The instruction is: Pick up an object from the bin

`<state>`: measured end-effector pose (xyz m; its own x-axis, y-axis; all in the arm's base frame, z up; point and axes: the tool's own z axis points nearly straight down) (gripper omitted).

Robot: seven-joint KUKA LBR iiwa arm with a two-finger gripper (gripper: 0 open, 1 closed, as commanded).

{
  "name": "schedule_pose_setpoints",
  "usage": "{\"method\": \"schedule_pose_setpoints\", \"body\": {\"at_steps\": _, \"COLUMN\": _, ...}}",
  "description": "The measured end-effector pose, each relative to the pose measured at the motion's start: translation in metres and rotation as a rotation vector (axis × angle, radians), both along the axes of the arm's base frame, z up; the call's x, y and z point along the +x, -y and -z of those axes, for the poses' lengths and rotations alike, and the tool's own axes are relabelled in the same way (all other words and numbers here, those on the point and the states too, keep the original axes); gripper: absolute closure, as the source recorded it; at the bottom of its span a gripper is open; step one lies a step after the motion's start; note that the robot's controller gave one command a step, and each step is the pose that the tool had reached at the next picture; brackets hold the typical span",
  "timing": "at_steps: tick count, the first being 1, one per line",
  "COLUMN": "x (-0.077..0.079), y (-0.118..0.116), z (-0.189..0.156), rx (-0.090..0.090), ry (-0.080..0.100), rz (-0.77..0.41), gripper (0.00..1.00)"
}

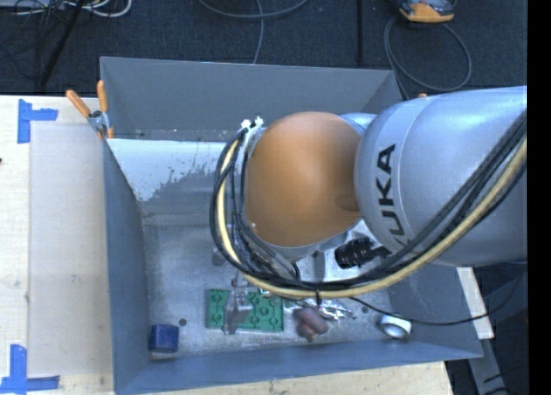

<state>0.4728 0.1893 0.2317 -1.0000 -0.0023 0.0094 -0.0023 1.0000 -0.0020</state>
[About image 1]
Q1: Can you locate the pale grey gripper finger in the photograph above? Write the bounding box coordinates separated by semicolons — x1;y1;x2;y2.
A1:
231;271;251;300
222;299;255;336

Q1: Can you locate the green studded flat plate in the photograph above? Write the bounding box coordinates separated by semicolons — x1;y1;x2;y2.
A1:
204;288;286;334

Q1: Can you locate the pink-brown toy sausage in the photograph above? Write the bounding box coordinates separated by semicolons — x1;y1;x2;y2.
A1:
293;307;330;343

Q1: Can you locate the crumpled silver foil piece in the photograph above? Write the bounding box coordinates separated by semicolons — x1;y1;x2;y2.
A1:
292;297;357;322

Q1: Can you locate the blue cup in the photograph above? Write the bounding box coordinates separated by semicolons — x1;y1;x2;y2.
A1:
148;324;180;354

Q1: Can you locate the grey metal bin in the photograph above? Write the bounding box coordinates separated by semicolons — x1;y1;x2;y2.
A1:
98;56;484;395

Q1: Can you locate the black cylinder on white bracket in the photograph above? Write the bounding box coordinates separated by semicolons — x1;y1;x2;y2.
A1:
299;235;391;287

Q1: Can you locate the white and silver ring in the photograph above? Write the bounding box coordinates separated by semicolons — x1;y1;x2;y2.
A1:
377;312;413;340

